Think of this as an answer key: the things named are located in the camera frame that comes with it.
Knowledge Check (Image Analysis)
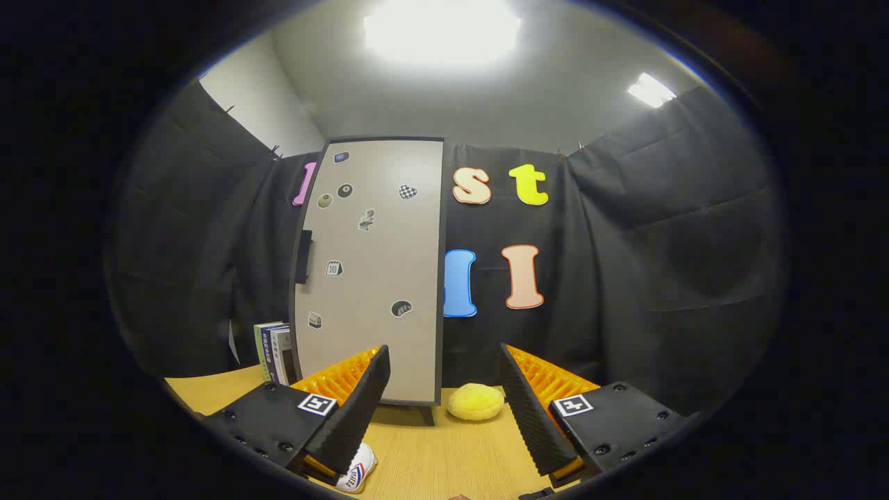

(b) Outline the black door handle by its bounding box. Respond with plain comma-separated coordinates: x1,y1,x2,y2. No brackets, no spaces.
294,231,313,285

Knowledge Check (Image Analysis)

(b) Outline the black backdrop cloth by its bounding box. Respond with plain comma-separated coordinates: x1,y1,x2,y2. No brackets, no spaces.
104,80,789,417

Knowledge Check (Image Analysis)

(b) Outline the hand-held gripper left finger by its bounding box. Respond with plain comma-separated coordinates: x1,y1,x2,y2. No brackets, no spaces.
200,344,392,485

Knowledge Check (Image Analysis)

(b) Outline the blue book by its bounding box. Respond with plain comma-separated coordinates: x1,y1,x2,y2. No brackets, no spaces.
261,324,290,384

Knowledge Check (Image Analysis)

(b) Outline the dark grey shoe cabinet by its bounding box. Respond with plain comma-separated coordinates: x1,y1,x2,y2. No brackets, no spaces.
288,135,447,426

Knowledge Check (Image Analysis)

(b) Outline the small ceiling light panel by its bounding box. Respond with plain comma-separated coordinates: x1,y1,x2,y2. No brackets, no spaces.
627,72,677,109

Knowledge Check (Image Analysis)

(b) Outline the white canvas shoe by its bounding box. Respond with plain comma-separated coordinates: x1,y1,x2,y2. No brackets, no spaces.
336,443,379,494

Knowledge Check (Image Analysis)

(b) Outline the grey shoe cabinet door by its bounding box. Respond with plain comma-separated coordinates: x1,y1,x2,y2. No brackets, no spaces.
290,137,445,407

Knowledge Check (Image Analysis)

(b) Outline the large ceiling light panel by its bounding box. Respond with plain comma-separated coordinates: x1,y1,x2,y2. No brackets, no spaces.
363,0,522,67

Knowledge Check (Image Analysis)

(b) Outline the yellow plush toy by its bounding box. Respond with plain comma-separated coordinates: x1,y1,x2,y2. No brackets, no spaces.
446,383,506,422

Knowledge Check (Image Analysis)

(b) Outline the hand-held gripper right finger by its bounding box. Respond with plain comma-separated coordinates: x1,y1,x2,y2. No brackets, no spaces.
500,342,690,489

